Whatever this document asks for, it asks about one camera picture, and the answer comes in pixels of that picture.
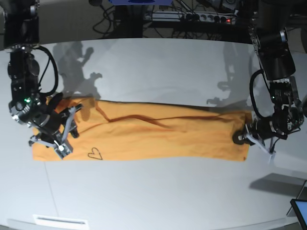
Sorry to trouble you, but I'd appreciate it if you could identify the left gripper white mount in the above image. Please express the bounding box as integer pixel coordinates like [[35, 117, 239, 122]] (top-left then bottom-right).
[[232, 129, 276, 162]]

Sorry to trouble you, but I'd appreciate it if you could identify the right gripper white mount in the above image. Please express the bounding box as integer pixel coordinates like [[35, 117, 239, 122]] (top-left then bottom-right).
[[28, 104, 83, 148]]

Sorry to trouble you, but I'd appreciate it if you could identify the orange yellow T-shirt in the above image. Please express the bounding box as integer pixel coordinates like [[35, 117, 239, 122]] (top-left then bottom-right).
[[32, 97, 252, 163]]

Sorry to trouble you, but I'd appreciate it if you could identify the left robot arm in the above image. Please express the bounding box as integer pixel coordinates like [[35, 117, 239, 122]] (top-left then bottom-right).
[[233, 0, 307, 160]]

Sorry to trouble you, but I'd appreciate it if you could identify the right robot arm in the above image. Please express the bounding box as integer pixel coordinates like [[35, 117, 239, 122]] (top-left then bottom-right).
[[0, 0, 82, 158]]

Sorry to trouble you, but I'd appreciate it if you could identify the tablet with blue screen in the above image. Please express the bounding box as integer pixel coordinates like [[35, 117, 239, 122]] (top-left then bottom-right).
[[290, 199, 307, 230]]

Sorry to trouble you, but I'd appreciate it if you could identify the white power strip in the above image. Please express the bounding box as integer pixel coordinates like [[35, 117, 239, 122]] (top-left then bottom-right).
[[144, 11, 237, 25]]

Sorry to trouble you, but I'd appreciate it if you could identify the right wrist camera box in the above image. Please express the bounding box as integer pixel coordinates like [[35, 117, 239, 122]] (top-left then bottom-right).
[[54, 140, 73, 160]]

